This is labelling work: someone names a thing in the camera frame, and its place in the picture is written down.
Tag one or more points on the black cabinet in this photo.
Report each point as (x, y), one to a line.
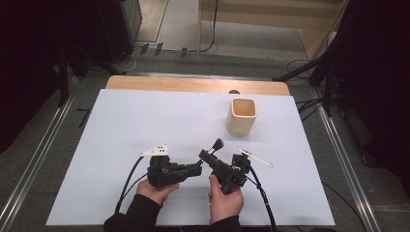
(117, 25)

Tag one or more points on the small dark round knob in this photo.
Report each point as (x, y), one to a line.
(234, 92)

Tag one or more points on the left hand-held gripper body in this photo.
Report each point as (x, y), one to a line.
(161, 172)

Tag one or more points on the white board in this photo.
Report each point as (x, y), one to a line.
(145, 122)

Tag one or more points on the metal floor rail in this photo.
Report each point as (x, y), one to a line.
(346, 161)
(35, 161)

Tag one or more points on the black makeup brush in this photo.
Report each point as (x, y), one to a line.
(218, 144)

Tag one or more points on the light wooden steps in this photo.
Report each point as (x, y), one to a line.
(274, 19)

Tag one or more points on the black metal stand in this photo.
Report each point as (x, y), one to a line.
(327, 87)
(63, 77)

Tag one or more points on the person's left hand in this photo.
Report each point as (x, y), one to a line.
(154, 191)

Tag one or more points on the beige square cup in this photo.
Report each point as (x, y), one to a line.
(240, 124)

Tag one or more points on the wooden table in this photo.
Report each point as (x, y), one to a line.
(180, 84)

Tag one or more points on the dark curtain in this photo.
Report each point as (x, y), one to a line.
(377, 80)
(25, 64)

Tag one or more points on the person's right hand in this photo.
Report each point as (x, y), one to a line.
(225, 203)

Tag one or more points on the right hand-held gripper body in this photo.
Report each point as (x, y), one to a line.
(227, 175)

